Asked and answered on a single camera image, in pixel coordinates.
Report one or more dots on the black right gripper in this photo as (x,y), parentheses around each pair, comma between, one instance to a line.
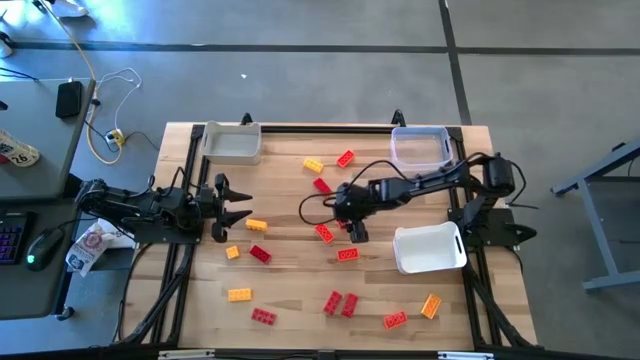
(355,200)

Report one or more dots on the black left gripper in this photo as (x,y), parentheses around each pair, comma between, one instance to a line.
(218,210)

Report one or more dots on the red building block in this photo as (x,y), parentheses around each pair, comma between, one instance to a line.
(349,305)
(260,254)
(332,302)
(263,316)
(322,185)

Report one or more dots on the small yellow building block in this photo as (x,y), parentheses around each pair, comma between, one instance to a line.
(232,252)

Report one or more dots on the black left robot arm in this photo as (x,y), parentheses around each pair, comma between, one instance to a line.
(150,207)

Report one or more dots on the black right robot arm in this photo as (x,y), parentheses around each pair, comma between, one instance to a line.
(425,182)

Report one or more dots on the grey plastic bin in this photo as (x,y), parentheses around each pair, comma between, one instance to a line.
(230,145)

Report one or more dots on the white plastic bin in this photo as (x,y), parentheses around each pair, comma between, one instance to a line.
(427,247)

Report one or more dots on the clear plastic bin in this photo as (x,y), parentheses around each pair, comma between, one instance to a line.
(420,150)

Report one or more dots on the white paper sheet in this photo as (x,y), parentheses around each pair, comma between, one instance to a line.
(122,239)

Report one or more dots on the orange building block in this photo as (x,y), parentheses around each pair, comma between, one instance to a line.
(431,306)

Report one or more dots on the yellow power plug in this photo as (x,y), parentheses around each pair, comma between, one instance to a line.
(116,136)

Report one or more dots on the white snack bag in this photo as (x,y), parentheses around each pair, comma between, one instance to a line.
(87,247)

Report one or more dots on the black computer mouse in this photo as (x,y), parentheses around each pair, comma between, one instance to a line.
(42,248)

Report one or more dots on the black phone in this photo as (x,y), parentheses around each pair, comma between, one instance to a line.
(69,99)

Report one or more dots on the black desk foot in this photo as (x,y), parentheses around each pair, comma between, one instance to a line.
(65,313)

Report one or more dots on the light grey desk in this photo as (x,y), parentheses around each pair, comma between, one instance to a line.
(35,145)

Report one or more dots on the dark grey desk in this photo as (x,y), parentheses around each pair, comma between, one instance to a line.
(30,290)

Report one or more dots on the white numbered tag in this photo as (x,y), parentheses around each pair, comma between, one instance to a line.
(20,152)

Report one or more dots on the black backlit keyboard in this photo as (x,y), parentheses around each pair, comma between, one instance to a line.
(12,237)

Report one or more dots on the white shoe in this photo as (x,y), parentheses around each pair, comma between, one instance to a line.
(67,7)

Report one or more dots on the black aluminium table frame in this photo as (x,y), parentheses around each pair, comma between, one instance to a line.
(325,129)

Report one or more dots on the silver metal bracket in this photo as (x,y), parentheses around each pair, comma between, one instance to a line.
(465,356)
(185,354)

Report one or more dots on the grey metal table frame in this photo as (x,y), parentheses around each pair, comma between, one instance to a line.
(600,227)

